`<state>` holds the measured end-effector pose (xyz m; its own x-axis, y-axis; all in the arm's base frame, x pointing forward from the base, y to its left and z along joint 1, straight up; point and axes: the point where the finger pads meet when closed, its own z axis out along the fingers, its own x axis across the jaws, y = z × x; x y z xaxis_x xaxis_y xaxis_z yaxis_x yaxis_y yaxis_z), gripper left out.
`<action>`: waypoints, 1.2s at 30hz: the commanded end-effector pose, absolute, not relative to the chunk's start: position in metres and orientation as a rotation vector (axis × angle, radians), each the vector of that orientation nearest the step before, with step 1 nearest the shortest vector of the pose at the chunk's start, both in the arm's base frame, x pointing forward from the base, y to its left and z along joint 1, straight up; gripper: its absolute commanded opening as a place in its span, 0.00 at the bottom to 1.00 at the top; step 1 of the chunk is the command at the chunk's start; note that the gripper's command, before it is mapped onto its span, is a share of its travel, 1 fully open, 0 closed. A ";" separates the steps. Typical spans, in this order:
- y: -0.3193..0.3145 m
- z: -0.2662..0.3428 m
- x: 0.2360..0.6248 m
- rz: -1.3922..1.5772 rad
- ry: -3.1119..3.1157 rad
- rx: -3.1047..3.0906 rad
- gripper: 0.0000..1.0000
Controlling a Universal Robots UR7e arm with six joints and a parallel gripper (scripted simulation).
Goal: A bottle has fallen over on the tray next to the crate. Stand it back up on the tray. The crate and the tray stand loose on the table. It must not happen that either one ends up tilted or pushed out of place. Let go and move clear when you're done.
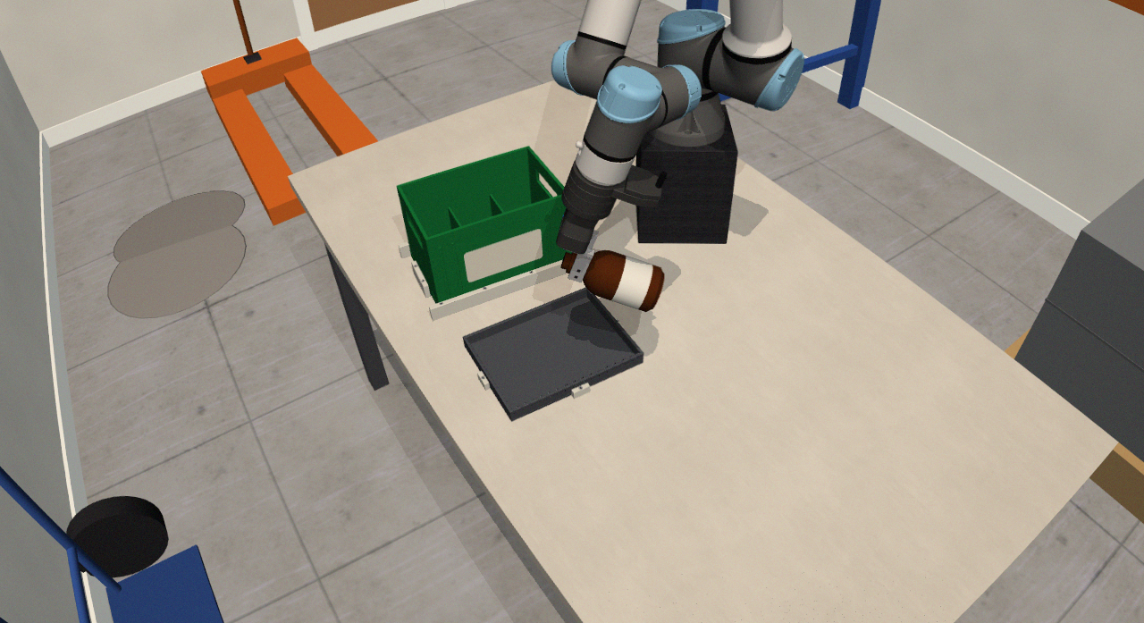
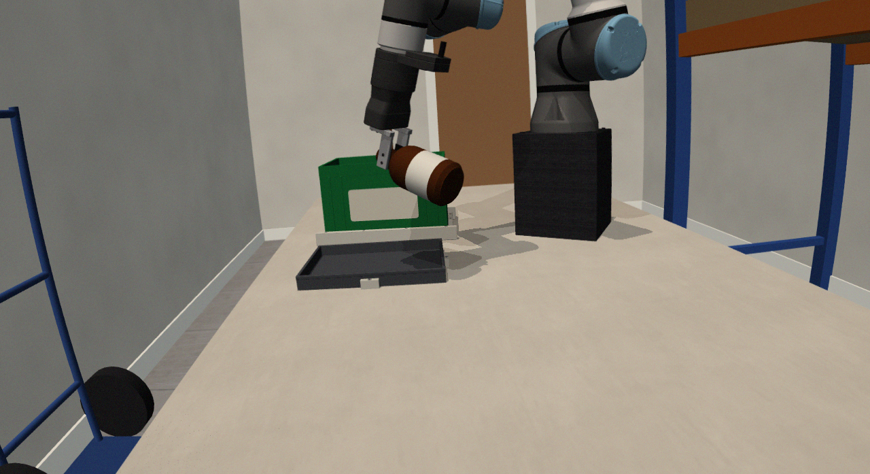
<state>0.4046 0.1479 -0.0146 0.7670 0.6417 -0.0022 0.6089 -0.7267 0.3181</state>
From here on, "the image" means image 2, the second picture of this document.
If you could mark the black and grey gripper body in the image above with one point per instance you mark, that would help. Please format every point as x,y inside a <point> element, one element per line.
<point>401,47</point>

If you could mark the brown bottle with white label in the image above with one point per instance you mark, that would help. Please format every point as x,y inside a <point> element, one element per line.
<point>426,174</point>

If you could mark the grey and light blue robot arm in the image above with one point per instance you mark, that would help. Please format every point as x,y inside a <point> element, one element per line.
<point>602,42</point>

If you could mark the green plastic crate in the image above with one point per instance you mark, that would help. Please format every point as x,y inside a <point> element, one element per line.
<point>363,196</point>

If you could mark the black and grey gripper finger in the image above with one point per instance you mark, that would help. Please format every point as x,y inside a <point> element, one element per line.
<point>385,149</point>
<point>403,137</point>

